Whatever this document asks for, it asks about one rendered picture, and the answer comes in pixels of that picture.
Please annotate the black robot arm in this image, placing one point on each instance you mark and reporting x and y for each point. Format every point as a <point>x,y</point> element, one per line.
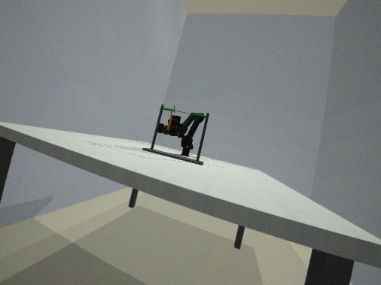
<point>187,140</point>

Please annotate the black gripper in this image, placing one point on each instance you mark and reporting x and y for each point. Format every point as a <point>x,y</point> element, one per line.
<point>171,131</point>

